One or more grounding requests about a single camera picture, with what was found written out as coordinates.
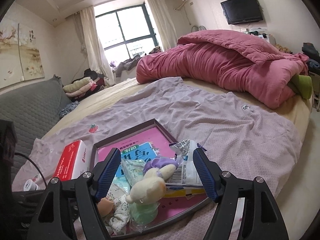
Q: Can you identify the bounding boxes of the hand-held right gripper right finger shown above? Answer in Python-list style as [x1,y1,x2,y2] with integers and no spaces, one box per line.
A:
[192,148,286,240]

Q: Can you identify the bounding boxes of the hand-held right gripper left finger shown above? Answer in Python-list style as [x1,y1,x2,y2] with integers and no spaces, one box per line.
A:
[27,147,122,240]

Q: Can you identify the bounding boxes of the white and blue snack bag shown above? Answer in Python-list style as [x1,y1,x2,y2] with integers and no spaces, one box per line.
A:
[165,140,208,187]

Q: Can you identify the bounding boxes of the leaf print tissue pack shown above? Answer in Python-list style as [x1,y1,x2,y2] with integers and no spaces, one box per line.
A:
[121,159,150,188]

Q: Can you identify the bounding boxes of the yellow snack bag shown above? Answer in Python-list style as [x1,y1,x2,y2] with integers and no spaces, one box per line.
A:
[164,186,208,199]

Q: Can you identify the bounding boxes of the doll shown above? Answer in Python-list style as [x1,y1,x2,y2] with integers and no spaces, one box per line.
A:
[96,180,135,237]

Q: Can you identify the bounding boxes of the plush rabbit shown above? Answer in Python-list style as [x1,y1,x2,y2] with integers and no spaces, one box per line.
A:
[125,156,179,205]

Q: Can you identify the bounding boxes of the pink tray with brown rim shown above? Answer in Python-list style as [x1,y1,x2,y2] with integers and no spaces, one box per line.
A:
[90,119,214,239]

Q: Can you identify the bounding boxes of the jar with white lid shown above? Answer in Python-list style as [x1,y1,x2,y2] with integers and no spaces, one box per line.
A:
[24,179,40,192]

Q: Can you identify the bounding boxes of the red tissue box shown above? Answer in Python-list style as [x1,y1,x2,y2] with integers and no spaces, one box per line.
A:
[53,140,90,180]

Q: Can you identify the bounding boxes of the lilac printed blanket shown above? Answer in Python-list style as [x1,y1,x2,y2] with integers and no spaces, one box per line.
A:
[11,77,303,240]

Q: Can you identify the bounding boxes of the pink book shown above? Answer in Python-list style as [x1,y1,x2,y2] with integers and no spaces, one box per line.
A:
[96,127,208,233]

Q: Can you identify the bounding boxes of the grey quilted headboard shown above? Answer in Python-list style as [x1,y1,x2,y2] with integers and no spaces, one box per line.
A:
[0,75,73,180]

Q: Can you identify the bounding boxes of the dark floral cloth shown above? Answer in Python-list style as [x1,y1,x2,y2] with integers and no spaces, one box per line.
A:
[60,101,79,117]

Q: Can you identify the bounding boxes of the pile of folded clothes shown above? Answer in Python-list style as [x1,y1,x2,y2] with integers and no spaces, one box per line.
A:
[62,76,98,98]

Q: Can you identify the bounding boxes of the dark clothes pile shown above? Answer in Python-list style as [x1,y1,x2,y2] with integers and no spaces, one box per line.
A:
[84,69,105,88]

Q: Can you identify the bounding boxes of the grey clothes heap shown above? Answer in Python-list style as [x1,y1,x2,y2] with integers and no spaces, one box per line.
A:
[110,46,163,77]

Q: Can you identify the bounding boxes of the pink quilt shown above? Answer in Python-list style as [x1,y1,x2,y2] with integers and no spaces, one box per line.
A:
[136,29,309,109]

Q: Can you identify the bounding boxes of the cream curtain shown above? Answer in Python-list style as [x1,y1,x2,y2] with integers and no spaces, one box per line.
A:
[145,0,171,52]
[80,6,115,88]

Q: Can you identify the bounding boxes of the green cloth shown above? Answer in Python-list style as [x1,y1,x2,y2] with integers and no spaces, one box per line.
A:
[290,74,313,99]

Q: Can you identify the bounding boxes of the window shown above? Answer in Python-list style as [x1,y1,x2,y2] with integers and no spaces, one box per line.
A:
[94,2,157,60]

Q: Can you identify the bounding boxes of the folded dark blue clothes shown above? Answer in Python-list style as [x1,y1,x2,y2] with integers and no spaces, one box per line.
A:
[301,42,320,70]

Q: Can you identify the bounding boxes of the black cable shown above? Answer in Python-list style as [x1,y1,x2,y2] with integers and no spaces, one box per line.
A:
[15,152,47,184]

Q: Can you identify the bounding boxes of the wall painting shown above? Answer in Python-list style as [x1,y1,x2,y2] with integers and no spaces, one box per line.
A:
[0,22,45,89]

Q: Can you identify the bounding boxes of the black wall television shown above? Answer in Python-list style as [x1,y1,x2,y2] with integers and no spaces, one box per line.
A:
[220,0,263,25]

